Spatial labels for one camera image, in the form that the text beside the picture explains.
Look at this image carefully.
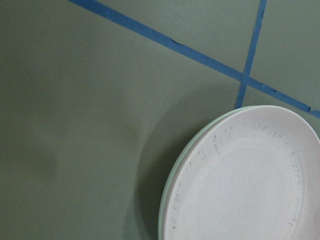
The pink plate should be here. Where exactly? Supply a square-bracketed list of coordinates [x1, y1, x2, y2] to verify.
[171, 105, 320, 240]

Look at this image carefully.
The cream plate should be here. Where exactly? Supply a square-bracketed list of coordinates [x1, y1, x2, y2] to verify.
[157, 105, 256, 240]

